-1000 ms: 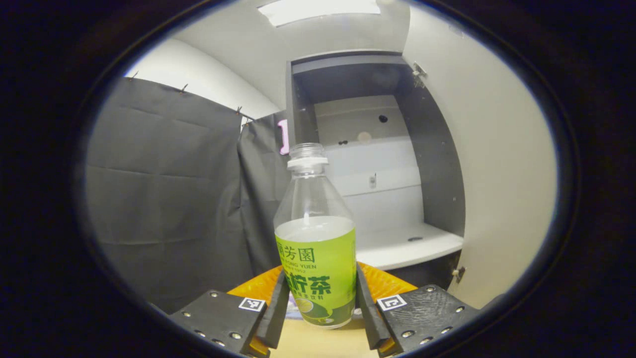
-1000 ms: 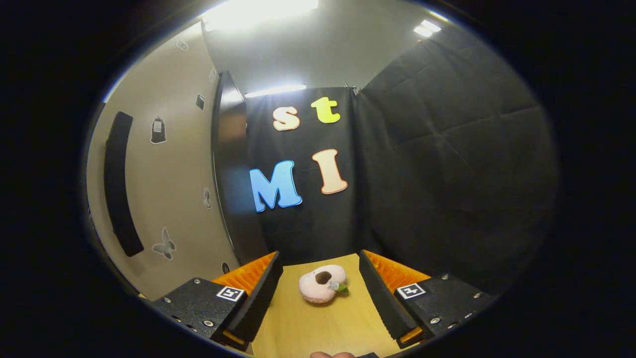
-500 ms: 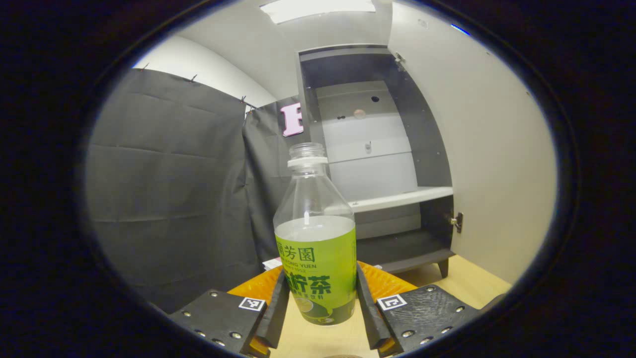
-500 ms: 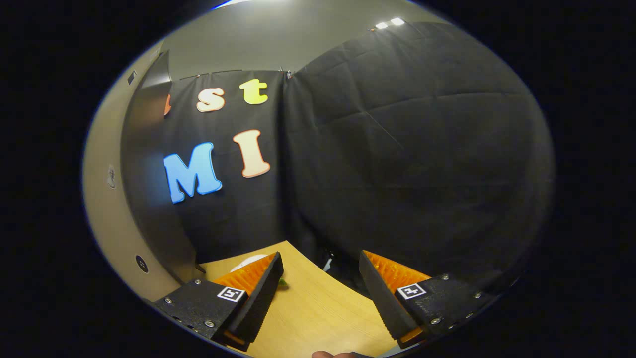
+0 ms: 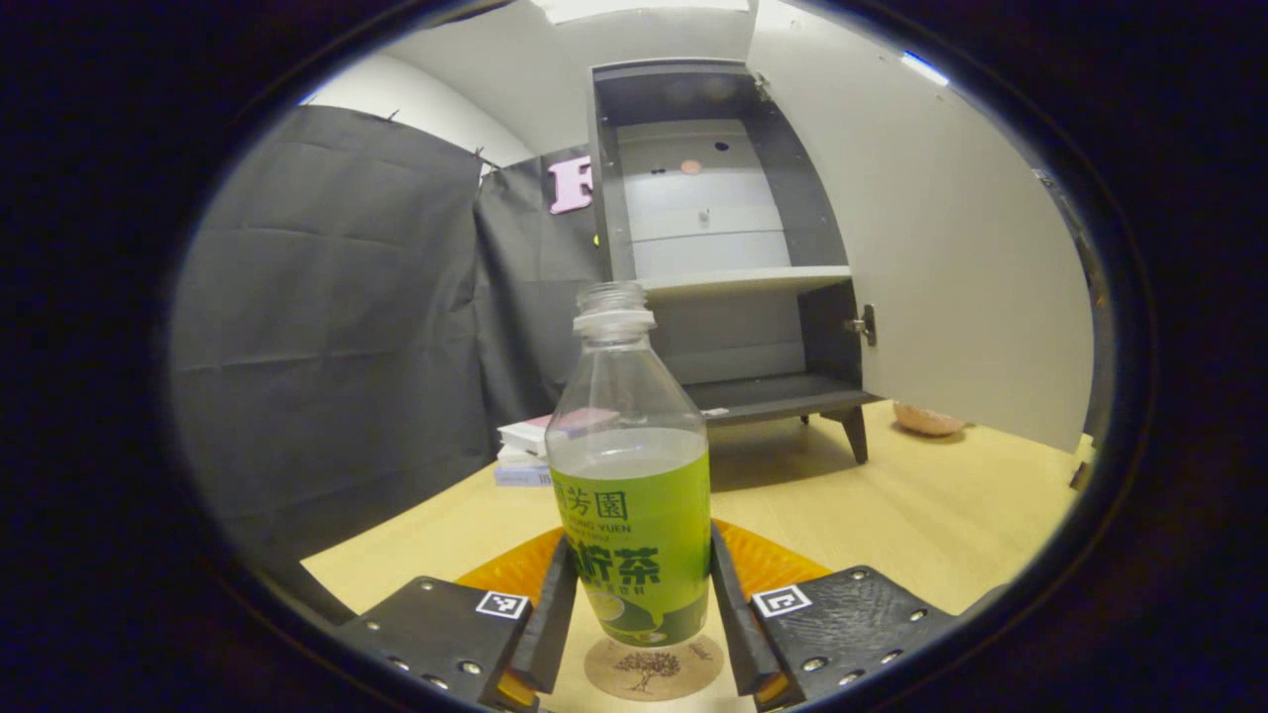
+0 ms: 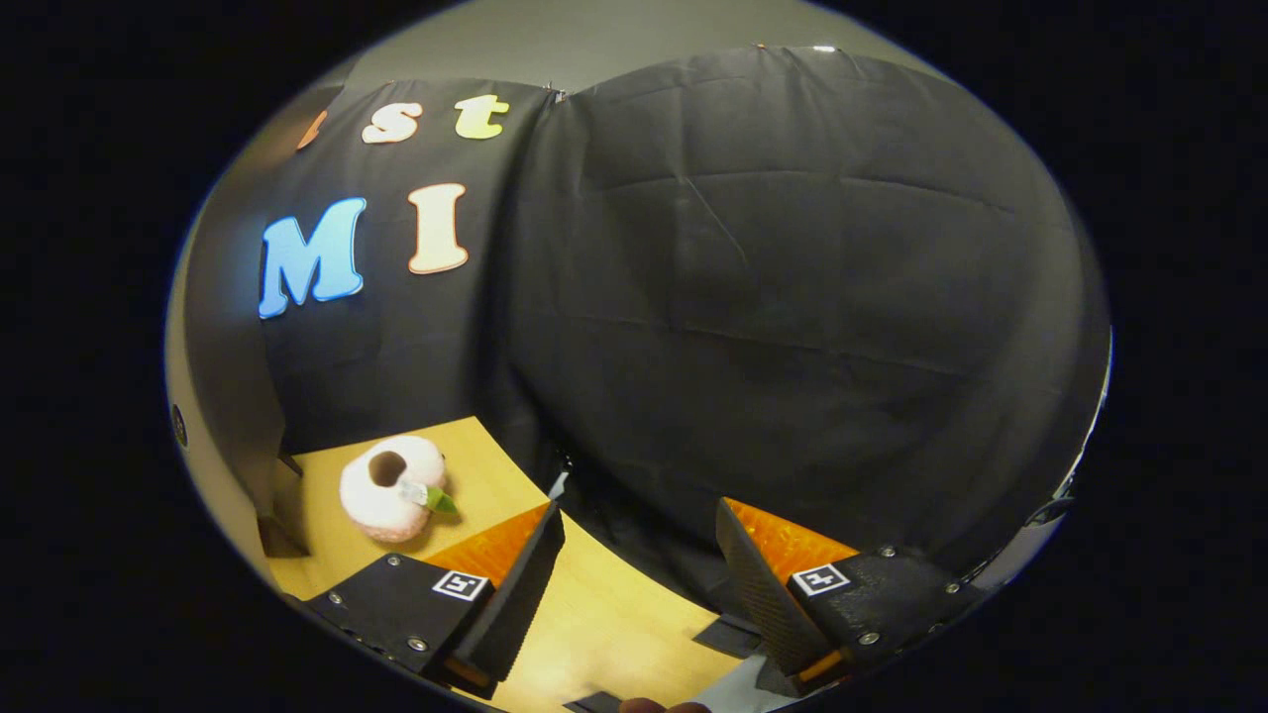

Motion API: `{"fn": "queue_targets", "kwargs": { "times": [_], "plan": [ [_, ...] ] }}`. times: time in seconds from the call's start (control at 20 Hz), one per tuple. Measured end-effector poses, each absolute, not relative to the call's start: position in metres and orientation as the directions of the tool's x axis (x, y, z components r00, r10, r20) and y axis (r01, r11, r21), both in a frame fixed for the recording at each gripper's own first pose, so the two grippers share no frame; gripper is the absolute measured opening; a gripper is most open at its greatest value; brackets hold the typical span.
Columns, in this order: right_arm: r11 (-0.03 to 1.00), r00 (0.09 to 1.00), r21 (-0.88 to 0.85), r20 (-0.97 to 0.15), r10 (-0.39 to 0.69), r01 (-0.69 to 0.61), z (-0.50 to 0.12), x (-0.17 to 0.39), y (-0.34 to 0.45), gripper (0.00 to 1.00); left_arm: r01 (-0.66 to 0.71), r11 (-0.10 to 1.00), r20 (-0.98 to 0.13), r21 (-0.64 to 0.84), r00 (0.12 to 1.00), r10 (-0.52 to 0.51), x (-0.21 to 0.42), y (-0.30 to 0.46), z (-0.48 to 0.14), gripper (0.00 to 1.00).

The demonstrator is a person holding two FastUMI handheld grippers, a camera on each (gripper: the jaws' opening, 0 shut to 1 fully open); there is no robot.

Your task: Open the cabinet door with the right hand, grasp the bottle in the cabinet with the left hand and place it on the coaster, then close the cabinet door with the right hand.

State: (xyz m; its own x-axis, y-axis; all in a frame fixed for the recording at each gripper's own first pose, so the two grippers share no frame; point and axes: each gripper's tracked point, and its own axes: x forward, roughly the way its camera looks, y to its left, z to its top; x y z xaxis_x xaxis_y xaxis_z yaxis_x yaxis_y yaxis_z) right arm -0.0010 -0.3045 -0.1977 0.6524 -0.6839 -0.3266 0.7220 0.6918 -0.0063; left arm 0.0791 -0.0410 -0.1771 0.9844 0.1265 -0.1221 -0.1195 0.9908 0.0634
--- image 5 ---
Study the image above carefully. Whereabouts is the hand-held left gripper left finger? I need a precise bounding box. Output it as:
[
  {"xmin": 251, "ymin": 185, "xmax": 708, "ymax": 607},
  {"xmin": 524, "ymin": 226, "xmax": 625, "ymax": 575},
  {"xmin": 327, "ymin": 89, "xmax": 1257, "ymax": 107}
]
[{"xmin": 337, "ymin": 530, "xmax": 581, "ymax": 712}]

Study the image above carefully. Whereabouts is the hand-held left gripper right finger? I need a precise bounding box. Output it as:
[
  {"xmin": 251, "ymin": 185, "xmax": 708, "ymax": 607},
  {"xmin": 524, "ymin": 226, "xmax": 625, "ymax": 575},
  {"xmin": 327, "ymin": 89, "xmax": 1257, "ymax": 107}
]
[{"xmin": 708, "ymin": 518, "xmax": 957, "ymax": 712}]

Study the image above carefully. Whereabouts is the round cork coaster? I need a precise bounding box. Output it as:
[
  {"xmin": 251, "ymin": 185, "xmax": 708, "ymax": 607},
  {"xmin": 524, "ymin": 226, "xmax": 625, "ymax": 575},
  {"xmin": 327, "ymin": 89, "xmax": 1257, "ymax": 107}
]
[{"xmin": 584, "ymin": 634, "xmax": 724, "ymax": 702}]

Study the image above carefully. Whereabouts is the green label bottle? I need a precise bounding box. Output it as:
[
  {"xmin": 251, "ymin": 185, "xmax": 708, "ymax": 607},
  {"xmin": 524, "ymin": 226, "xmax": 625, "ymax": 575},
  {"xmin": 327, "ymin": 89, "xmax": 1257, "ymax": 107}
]
[{"xmin": 545, "ymin": 281, "xmax": 712, "ymax": 649}]

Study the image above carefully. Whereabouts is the grey cabinet door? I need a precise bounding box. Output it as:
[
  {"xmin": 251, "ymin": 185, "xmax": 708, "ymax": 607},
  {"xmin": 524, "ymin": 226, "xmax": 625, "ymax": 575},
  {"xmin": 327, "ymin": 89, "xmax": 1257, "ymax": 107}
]
[{"xmin": 745, "ymin": 0, "xmax": 1096, "ymax": 455}]

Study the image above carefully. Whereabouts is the dark grey cabinet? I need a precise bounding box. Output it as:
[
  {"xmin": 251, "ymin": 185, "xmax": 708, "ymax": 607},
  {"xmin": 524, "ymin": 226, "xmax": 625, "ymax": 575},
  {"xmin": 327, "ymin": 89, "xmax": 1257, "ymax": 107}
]
[{"xmin": 589, "ymin": 57, "xmax": 883, "ymax": 464}]

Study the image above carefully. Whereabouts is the white cabinet shelf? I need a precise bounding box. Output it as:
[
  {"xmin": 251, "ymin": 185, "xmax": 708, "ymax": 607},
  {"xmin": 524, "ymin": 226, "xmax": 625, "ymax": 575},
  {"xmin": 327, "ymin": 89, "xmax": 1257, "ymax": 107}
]
[{"xmin": 634, "ymin": 265, "xmax": 853, "ymax": 301}]

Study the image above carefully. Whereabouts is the pale pink round object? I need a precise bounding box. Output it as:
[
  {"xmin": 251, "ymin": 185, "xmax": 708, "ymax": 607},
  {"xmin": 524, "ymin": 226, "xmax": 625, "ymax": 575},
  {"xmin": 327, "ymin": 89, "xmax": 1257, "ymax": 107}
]
[{"xmin": 894, "ymin": 401, "xmax": 967, "ymax": 438}]

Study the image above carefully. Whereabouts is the black backdrop cloth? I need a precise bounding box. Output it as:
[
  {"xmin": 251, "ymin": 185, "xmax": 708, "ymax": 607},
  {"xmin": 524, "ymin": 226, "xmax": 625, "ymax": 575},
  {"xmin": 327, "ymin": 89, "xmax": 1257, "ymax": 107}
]
[{"xmin": 170, "ymin": 104, "xmax": 610, "ymax": 570}]

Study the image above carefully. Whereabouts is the large ceiling light panel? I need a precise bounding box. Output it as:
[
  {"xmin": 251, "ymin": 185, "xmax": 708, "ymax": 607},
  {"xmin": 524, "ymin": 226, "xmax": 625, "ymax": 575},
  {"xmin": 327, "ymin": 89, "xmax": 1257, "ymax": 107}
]
[{"xmin": 530, "ymin": 0, "xmax": 754, "ymax": 26}]

